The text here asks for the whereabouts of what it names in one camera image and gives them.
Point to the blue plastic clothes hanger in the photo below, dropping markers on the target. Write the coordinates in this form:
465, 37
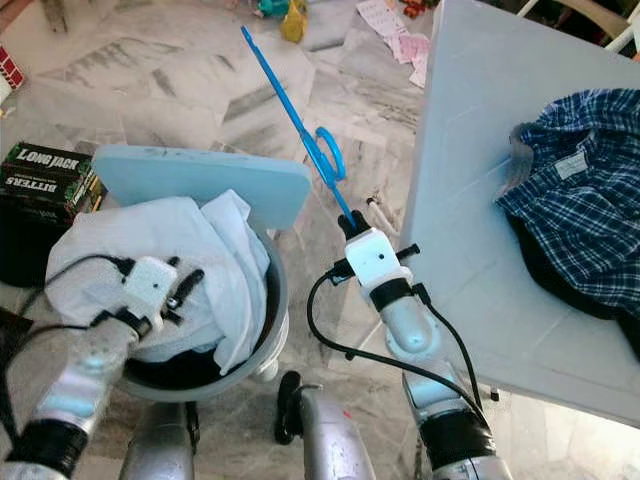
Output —
341, 152

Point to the blue white plaid shirt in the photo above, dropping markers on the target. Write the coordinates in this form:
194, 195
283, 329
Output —
580, 210

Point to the grey round laundry basket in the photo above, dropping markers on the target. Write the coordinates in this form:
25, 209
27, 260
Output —
265, 330

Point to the grey plastic folding table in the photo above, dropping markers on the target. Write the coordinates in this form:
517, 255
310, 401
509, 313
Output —
460, 150

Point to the silver left robot leg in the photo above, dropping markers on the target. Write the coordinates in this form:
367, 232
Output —
160, 445

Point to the silver robot leg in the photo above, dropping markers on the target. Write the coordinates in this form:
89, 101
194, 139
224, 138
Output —
330, 440
160, 445

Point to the silver right robot leg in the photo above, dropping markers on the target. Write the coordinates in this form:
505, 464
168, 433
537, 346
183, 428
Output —
330, 440

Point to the Long Jack Bitters carton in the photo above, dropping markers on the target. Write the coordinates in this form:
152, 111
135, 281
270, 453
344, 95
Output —
50, 175

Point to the yellow plastic toy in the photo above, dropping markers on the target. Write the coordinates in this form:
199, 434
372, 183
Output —
294, 22

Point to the black crumpled cloth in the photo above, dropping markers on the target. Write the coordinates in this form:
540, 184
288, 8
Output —
560, 300

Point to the red orange toy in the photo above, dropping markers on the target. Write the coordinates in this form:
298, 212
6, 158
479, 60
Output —
412, 7

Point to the teal plastic toy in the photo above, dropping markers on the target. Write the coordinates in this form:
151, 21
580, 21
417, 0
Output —
270, 7

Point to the red brick pattern box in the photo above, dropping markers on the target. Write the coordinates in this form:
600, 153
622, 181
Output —
10, 68

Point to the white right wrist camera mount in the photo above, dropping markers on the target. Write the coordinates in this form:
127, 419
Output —
373, 256

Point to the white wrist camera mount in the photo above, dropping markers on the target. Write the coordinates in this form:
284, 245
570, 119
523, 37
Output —
373, 256
150, 285

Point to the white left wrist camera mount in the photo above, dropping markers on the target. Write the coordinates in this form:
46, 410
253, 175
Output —
150, 285

